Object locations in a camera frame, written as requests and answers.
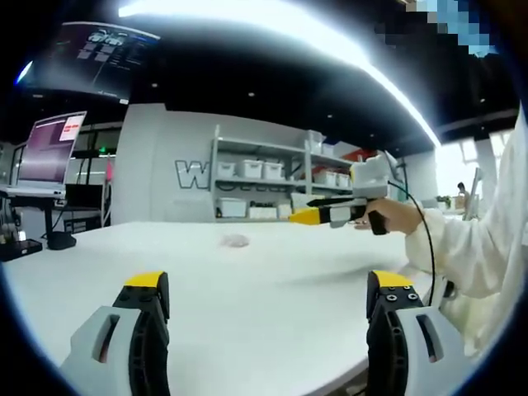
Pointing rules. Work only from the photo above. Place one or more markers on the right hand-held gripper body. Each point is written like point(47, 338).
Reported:
point(371, 177)

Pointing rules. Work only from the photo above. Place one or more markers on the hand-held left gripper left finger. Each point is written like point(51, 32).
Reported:
point(148, 350)

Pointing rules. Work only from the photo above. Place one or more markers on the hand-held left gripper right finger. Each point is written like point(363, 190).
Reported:
point(387, 330)

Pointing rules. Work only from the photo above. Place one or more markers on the clear resealable bag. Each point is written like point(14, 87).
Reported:
point(235, 241)

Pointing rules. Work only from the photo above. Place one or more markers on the person's right hand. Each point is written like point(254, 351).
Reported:
point(398, 216)

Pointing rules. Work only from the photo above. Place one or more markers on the grey shelf unit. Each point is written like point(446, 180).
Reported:
point(297, 150)

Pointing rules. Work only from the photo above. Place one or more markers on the rows of white storage bins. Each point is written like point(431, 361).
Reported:
point(252, 169)

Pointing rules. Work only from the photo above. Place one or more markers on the operator in white coat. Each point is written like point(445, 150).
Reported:
point(507, 185)

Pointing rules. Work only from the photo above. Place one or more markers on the black stand base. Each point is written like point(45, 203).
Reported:
point(62, 242)

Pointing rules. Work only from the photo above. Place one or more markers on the black flat case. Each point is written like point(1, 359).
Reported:
point(20, 251)

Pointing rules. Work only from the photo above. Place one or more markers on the black floor monitor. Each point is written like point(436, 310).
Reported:
point(82, 198)

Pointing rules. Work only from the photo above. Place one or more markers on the wide ceiling light band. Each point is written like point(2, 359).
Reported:
point(288, 24)

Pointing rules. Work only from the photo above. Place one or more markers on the red hanging banner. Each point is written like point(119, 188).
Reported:
point(109, 169)

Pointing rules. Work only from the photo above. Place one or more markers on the pink monitor on stand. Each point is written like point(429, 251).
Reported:
point(49, 152)

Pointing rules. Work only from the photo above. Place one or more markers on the hanging ceiling screen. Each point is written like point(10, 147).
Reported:
point(99, 62)

